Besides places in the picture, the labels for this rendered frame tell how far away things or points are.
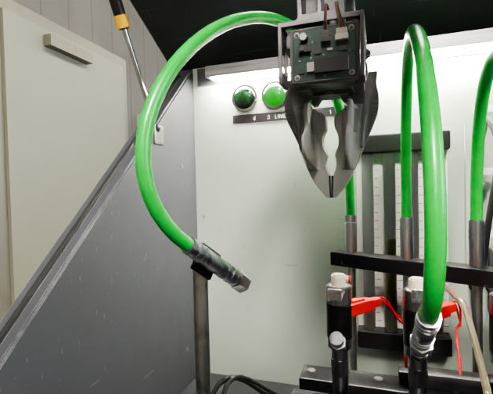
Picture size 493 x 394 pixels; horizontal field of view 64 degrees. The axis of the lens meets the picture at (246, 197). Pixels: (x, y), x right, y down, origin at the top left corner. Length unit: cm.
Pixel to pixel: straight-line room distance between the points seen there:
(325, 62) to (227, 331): 61
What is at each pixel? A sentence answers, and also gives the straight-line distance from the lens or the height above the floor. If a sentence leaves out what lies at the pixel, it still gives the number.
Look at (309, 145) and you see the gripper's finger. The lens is 37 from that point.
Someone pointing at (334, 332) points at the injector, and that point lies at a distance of 44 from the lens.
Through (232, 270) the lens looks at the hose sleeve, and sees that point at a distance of 42.
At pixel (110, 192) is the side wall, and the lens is 58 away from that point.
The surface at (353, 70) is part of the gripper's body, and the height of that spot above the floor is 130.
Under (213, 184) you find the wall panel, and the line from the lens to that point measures 79.
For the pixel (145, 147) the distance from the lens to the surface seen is 35.
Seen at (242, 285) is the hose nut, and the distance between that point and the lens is 44.
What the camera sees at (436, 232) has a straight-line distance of 28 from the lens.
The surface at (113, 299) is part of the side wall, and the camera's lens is 59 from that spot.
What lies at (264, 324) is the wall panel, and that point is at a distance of 80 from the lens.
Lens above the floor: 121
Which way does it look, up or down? 2 degrees down
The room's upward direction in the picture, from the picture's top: 1 degrees counter-clockwise
